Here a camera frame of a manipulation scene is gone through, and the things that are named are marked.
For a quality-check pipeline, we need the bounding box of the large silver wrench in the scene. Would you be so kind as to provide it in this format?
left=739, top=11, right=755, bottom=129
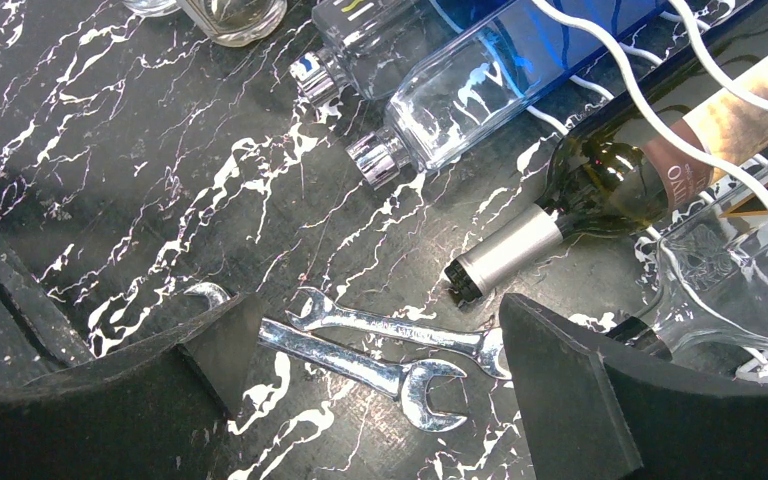
left=183, top=281, right=469, bottom=435

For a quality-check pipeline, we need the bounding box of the lower bottle gold label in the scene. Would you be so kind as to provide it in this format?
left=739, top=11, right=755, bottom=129
left=607, top=187, right=768, bottom=359

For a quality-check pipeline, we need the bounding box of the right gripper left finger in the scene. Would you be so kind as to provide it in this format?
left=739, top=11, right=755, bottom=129
left=0, top=296, right=263, bottom=479

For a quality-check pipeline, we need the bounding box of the clear liquor bottle black cap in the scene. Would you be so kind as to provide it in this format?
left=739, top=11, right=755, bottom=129
left=176, top=0, right=288, bottom=48

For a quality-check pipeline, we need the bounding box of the blue vodka bottle left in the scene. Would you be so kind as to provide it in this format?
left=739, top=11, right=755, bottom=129
left=289, top=1, right=495, bottom=107

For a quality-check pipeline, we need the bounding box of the small silver wrench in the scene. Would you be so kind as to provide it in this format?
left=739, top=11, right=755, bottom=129
left=285, top=286, right=512, bottom=381

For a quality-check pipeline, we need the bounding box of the clear bottle white cap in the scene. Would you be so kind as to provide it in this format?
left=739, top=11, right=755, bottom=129
left=122, top=0, right=180, bottom=18

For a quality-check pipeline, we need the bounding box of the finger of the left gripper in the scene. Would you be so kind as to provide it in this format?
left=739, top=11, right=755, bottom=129
left=0, top=234, right=95, bottom=387

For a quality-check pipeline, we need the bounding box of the dark green lower wine bottle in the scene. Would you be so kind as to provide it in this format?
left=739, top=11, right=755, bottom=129
left=445, top=1, right=768, bottom=301

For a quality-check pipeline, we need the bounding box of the white wire wine rack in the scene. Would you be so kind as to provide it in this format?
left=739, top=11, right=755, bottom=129
left=526, top=1, right=768, bottom=354

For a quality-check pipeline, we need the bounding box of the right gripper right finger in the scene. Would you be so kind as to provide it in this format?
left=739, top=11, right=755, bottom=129
left=499, top=294, right=768, bottom=479

